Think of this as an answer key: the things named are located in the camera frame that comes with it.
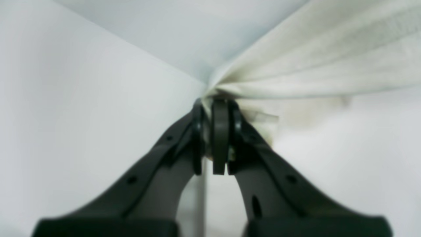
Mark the beige T-shirt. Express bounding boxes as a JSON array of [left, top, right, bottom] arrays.
[[202, 0, 420, 145]]

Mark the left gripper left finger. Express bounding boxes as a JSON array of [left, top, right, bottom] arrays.
[[33, 99, 204, 237]]

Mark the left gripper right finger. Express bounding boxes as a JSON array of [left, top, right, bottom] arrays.
[[210, 99, 393, 237]]

